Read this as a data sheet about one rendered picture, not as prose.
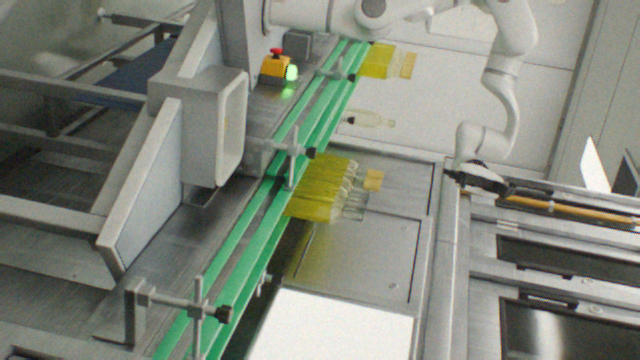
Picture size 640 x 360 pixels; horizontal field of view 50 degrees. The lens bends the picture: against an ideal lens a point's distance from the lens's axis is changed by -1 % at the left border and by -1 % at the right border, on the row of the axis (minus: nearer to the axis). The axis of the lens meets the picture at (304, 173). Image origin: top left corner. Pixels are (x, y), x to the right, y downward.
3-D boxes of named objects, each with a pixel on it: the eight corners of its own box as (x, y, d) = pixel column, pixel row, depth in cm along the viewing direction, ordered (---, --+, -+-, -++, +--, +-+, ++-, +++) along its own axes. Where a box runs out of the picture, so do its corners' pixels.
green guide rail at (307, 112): (267, 147, 169) (299, 153, 168) (268, 144, 168) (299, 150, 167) (367, 3, 323) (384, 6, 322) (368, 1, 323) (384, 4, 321)
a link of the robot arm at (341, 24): (328, 38, 178) (389, 47, 176) (323, 24, 165) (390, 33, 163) (334, 2, 178) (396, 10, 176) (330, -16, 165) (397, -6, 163)
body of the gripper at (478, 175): (488, 194, 167) (497, 204, 156) (447, 182, 167) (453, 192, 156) (498, 165, 165) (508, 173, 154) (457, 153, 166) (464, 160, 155)
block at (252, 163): (232, 174, 169) (260, 179, 168) (235, 139, 165) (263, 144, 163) (237, 168, 172) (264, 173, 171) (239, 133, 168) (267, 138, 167)
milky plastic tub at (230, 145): (181, 183, 151) (219, 191, 150) (184, 86, 141) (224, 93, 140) (208, 152, 166) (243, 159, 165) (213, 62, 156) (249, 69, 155)
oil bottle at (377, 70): (339, 72, 277) (409, 84, 272) (341, 59, 274) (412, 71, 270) (342, 68, 282) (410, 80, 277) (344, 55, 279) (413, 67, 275)
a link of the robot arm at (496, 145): (487, 67, 167) (459, 149, 170) (538, 83, 167) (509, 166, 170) (481, 68, 176) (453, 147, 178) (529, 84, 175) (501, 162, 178)
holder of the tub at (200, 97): (179, 203, 154) (212, 210, 152) (182, 86, 141) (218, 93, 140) (205, 171, 169) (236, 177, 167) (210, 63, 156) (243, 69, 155)
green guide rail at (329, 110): (265, 174, 172) (296, 180, 171) (265, 171, 172) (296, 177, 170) (365, 19, 326) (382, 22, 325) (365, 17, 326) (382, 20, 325)
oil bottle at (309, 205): (256, 210, 172) (340, 227, 169) (258, 190, 170) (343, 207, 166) (262, 199, 177) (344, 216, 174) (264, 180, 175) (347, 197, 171)
